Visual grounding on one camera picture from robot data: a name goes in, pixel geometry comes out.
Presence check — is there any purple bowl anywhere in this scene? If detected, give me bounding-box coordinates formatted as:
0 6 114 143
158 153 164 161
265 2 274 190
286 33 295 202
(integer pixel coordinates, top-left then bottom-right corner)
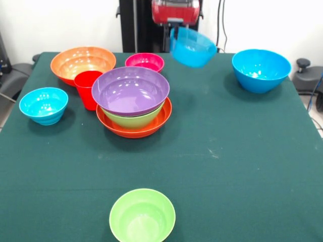
91 66 170 117

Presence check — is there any pink bowl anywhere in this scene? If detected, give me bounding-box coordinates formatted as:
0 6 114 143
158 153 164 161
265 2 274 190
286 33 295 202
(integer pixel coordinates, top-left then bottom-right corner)
125 52 165 73

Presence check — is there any dark green tablecloth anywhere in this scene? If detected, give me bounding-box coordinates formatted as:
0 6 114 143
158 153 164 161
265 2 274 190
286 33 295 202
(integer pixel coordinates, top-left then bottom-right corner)
0 51 323 242

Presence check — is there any red cup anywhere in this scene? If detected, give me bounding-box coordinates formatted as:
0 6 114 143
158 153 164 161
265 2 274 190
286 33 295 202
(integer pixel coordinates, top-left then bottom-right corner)
74 71 103 111

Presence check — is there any black pedestal leg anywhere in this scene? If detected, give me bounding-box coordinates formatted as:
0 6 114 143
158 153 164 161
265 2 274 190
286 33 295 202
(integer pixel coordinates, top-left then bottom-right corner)
292 58 323 93
0 53 41 101

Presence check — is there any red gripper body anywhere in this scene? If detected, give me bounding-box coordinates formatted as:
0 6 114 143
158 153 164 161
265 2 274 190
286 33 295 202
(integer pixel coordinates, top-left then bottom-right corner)
151 0 201 26

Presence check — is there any translucent blue straight-sided bowl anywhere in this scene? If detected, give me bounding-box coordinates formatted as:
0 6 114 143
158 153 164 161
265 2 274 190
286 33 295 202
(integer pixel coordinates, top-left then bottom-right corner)
169 26 218 69

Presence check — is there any large green bowl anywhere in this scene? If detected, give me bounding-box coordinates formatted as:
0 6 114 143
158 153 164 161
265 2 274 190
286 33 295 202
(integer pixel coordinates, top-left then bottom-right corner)
100 100 166 130

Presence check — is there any small green bowl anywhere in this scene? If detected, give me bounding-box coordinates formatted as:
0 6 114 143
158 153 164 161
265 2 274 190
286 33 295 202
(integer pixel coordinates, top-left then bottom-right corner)
109 188 176 242

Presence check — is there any orange bowl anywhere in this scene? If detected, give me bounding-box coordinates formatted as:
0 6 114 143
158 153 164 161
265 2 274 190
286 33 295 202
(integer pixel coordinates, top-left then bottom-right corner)
50 46 117 88
96 97 173 139

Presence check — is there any blue cable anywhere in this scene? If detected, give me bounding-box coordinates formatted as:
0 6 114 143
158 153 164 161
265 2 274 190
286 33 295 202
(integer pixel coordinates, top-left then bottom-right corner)
306 73 323 113

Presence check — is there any large blue bowl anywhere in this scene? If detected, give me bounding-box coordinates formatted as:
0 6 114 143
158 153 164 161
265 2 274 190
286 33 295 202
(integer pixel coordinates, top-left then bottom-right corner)
231 48 292 94

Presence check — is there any black wall cable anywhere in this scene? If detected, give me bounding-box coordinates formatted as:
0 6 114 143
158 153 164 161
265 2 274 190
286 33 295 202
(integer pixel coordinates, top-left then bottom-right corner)
216 0 229 52

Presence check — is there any small blue ribbed bowl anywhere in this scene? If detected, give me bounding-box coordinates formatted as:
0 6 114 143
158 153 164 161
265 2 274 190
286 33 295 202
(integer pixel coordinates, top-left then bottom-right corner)
19 87 69 126

